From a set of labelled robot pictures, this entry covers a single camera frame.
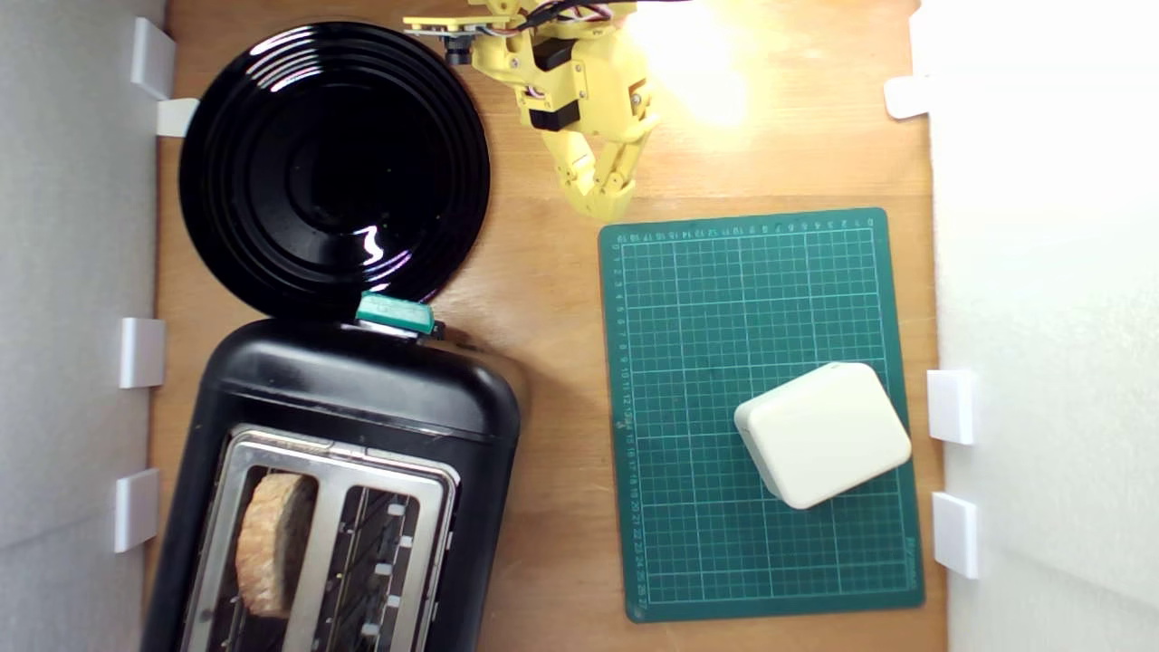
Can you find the black plate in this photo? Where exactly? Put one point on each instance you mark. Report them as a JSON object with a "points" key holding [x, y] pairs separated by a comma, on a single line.
{"points": [[272, 172]]}

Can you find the gripper camera on yellow mount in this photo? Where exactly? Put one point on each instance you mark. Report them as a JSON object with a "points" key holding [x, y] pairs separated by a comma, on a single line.
{"points": [[444, 34]]}

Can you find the white wall clip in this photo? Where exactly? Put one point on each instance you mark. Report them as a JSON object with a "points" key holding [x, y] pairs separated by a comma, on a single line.
{"points": [[176, 118], [142, 353], [136, 510], [151, 56], [955, 534], [951, 407], [905, 97]]}

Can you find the green taped toaster lever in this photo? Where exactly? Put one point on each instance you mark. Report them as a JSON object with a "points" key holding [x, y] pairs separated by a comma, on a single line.
{"points": [[394, 313]]}

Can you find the brown bread slice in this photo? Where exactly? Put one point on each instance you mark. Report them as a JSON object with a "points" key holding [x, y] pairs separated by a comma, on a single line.
{"points": [[270, 543]]}

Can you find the green cutting mat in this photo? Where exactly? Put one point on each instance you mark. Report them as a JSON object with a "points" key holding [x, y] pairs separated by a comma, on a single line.
{"points": [[706, 317]]}

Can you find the black two-slot toaster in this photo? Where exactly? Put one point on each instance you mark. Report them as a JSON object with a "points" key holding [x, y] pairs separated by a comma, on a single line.
{"points": [[362, 389]]}

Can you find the white block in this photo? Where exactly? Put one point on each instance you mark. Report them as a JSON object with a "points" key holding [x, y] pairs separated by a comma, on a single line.
{"points": [[824, 435]]}

